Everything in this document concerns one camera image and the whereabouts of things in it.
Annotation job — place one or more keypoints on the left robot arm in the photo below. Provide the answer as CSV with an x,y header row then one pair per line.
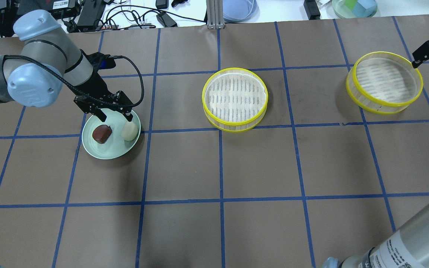
x,y
50,60

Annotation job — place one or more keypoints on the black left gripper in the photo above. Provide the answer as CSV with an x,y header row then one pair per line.
x,y
92,86

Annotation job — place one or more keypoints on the aluminium frame post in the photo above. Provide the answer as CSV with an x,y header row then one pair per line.
x,y
214,12

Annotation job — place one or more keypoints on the dark red bun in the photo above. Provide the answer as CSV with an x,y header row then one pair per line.
x,y
101,133

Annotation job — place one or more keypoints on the green bowl with sponges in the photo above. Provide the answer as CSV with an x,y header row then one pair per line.
x,y
347,9

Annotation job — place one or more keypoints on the blue plate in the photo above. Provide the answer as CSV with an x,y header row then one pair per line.
x,y
235,11

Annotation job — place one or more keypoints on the yellow steamer basket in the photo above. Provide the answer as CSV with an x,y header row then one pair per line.
x,y
234,100
384,83

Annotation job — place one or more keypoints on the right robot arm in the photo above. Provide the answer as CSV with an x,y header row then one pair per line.
x,y
407,247

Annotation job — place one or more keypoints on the light green plate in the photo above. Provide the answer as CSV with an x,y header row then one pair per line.
x,y
115,146

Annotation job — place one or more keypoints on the black power adapter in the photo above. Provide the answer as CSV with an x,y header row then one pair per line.
x,y
165,20

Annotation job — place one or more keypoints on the white steamed bun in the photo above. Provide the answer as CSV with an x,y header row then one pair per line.
x,y
129,131

